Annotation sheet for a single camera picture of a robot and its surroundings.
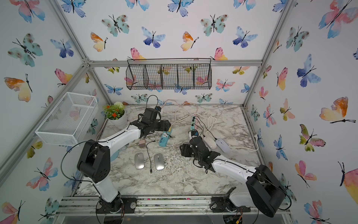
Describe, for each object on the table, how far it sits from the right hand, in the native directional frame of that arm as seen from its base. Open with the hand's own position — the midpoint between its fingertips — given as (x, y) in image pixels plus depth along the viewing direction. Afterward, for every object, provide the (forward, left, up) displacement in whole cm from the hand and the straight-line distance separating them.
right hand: (183, 146), depth 84 cm
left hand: (+15, +11, +3) cm, 19 cm away
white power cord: (+22, -20, -10) cm, 31 cm away
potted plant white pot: (+20, +47, +3) cm, 51 cm away
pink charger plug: (+5, +28, -9) cm, 30 cm away
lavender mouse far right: (+8, -27, -11) cm, 30 cm away
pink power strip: (+23, -7, -5) cm, 25 cm away
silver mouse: (-4, +29, -11) cm, 31 cm away
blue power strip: (+10, +14, -9) cm, 19 cm away
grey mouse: (-7, +15, -11) cm, 20 cm away
